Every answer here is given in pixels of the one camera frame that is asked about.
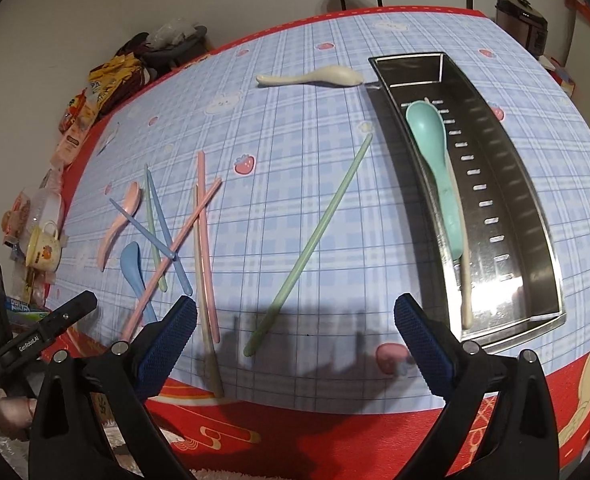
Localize yellow cartoon cup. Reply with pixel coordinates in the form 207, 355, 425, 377
25, 221, 66, 274

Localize blue green box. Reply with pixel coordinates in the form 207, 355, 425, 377
4, 295, 52, 322

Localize orange snack packet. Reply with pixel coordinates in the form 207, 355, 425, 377
57, 89, 102, 134

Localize pink snack packet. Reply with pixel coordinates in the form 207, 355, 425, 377
51, 119, 92, 167

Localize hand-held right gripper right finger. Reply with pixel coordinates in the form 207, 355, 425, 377
394, 293, 560, 480

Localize beige chopstick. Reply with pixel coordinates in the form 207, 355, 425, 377
195, 185, 224, 398

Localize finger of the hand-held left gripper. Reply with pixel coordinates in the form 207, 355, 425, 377
37, 292, 98, 347

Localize pale green chopstick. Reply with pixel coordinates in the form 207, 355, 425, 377
146, 189, 168, 293

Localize yellow snack bags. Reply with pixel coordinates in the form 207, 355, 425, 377
88, 54, 150, 112

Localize cream plastic spoon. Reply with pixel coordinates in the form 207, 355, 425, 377
256, 65, 363, 88

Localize teal plastic spoon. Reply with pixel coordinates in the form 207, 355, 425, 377
406, 101, 464, 261

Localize rice cooker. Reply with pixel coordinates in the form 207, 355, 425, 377
495, 0, 549, 58

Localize person's left hand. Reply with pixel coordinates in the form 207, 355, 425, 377
0, 396, 36, 436

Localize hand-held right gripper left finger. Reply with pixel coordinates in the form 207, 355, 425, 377
29, 295, 198, 480

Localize stainless steel utensil tray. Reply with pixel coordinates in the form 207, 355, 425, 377
368, 51, 566, 353

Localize blue plastic spoon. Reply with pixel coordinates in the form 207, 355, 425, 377
120, 241, 158, 327

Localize pink plastic spoon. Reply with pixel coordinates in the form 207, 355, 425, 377
97, 182, 144, 272

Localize blue chopstick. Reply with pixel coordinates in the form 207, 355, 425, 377
109, 198, 180, 261
145, 164, 194, 296

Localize clear plastic container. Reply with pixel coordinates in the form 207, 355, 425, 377
25, 184, 64, 231

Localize pink chopstick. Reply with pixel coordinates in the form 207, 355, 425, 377
121, 177, 223, 342
198, 150, 220, 345

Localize black bowl with plastic bag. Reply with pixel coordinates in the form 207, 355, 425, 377
139, 17, 210, 70

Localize long green chopstick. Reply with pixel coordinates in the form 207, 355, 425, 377
243, 133, 374, 358

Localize cream chopstick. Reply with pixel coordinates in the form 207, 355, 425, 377
424, 96, 474, 330

